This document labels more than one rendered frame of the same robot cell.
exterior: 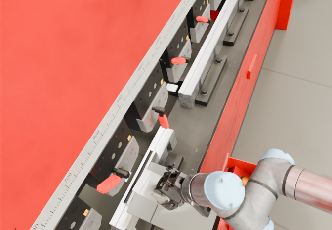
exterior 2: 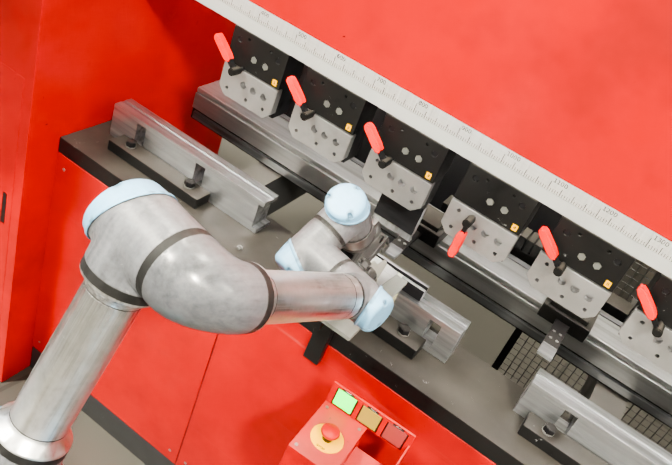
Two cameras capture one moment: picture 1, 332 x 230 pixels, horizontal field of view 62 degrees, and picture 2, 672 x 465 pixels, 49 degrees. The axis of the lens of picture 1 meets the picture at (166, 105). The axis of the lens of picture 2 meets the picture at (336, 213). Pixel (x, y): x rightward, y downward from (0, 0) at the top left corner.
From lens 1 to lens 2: 1.14 m
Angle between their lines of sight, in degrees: 55
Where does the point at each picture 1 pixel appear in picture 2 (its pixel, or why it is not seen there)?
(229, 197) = (337, 195)
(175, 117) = (494, 378)
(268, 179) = (350, 268)
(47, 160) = (394, 45)
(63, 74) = (464, 29)
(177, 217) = not seen: hidden behind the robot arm
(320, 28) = not seen: outside the picture
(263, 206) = (319, 252)
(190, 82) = (563, 394)
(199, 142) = (439, 391)
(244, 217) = (311, 226)
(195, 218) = not seen: hidden behind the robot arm
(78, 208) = (353, 112)
